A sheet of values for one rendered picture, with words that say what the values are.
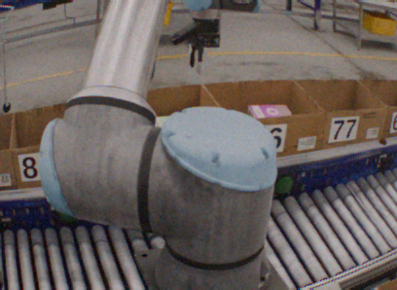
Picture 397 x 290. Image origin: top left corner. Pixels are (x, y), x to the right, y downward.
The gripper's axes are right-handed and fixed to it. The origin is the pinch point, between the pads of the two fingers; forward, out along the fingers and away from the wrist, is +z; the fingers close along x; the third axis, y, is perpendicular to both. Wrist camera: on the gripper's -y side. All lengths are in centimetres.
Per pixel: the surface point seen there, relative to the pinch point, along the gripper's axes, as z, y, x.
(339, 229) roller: 43, 41, -50
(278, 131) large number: 19.3, 26.0, -16.0
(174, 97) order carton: 18.7, -0.2, 15.0
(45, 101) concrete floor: 124, -39, 244
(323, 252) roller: 43, 27, -59
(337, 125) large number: 19, 54, -18
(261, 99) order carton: 22.4, 34.4, 12.4
